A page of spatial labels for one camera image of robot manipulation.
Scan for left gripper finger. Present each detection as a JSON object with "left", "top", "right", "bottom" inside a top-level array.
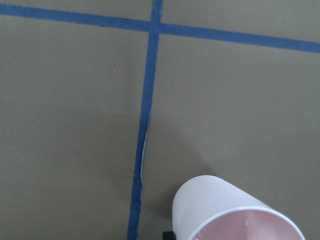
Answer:
[{"left": 162, "top": 231, "right": 176, "bottom": 240}]

